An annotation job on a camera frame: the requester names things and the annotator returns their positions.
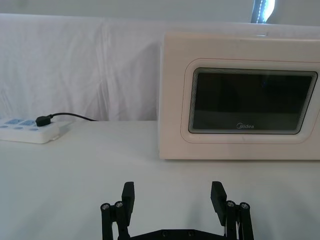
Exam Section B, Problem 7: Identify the black plug with cable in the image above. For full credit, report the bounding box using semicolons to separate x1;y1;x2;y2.
35;112;100;128

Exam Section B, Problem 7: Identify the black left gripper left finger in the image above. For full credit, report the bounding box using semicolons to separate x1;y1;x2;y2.
100;181;137;240

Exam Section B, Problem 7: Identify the white power strip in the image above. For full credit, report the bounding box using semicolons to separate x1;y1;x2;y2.
0;117;61;145

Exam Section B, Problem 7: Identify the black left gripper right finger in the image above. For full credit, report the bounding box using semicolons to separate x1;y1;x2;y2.
211;181;255;240

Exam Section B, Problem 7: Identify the cream microwave oven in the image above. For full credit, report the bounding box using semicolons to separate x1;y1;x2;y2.
157;31;320;161

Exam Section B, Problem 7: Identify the white table cloth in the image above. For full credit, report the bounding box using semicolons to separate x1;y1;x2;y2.
0;119;320;240

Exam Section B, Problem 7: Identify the white curtain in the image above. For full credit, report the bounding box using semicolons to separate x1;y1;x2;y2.
0;0;320;123

